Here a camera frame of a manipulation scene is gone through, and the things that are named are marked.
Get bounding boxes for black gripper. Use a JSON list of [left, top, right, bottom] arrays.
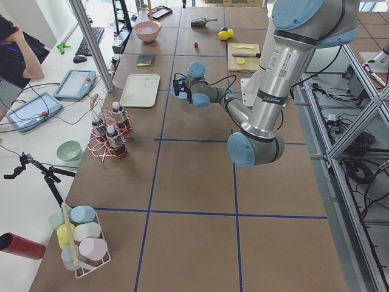
[[172, 78, 186, 97]]

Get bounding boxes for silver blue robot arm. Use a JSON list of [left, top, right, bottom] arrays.
[[173, 1, 359, 167]]

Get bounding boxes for blue plastic plate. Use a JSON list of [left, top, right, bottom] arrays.
[[171, 77, 189, 99]]

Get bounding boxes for cream bear tray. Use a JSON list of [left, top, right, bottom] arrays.
[[119, 74, 160, 108]]

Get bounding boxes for grey folded cloth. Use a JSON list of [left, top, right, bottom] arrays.
[[136, 54, 156, 67]]

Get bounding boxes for pink bowl of ice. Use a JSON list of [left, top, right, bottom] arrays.
[[134, 21, 162, 43]]

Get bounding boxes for grey scoop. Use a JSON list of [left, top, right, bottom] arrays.
[[190, 18, 218, 28]]

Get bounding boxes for lemon half slice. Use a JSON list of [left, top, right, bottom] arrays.
[[236, 57, 246, 65]]

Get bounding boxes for large yellow lemon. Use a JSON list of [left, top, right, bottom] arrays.
[[218, 30, 230, 41]]

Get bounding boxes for wooden cutting board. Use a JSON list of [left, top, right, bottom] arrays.
[[227, 43, 261, 72]]

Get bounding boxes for dark tea bottle right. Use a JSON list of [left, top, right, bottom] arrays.
[[112, 102, 126, 128]]

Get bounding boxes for dark tea bottle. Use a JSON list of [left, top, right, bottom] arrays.
[[92, 117, 107, 142], [106, 125, 126, 156], [112, 102, 126, 128]]

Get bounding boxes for small yellow lemon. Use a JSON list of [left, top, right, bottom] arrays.
[[227, 29, 234, 39]]

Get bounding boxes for yellow plastic knife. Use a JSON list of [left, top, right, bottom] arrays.
[[232, 45, 256, 49]]

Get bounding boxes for wooden stand with pole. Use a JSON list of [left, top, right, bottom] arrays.
[[139, 0, 157, 21]]

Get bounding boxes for dark tea bottle left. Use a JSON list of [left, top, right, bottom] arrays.
[[106, 125, 126, 156]]

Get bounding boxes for dark tea bottle rear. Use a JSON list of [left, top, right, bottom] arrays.
[[92, 117, 107, 142]]

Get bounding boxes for black keyboard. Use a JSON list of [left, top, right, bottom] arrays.
[[75, 26, 105, 57]]

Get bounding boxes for black computer mouse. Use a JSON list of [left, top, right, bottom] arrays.
[[73, 55, 88, 64]]

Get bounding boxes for teach pendant tablet far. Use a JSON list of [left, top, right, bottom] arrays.
[[53, 69, 96, 100]]

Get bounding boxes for teach pendant tablet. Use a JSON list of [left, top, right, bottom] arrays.
[[53, 69, 96, 100], [6, 92, 63, 132]]

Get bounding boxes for green bowl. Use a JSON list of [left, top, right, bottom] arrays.
[[57, 141, 81, 162]]

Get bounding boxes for teach pendant tablet near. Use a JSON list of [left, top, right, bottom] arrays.
[[6, 92, 63, 132]]

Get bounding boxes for seated person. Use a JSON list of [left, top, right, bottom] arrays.
[[0, 15, 51, 122]]

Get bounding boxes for blue plastic cup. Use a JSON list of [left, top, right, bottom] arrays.
[[71, 206, 96, 224]]

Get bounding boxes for white plastic cup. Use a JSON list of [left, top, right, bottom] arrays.
[[74, 222, 101, 242]]

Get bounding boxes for mint green cup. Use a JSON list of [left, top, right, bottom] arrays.
[[49, 212, 65, 230]]

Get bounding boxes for pink plastic cup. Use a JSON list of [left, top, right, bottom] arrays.
[[78, 238, 108, 261]]

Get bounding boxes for yellow plastic cup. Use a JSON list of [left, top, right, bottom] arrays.
[[57, 223, 70, 249]]

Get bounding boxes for light blue cup lower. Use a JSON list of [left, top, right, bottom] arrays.
[[61, 245, 77, 271]]

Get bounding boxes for red cylinder can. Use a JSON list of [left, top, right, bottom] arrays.
[[1, 232, 46, 260]]

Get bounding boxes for steel handled knife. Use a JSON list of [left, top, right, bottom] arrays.
[[232, 53, 261, 58]]

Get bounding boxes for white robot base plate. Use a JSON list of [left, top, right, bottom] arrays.
[[240, 77, 259, 107]]

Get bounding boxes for copper wire bottle rack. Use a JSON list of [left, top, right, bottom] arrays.
[[87, 94, 133, 162]]

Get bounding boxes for aluminium frame post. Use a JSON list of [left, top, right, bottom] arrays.
[[69, 0, 114, 92]]

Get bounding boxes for black camera tripod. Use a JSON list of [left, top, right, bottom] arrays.
[[3, 153, 76, 210]]

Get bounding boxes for white wire cup rack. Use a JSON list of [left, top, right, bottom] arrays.
[[57, 203, 111, 279]]

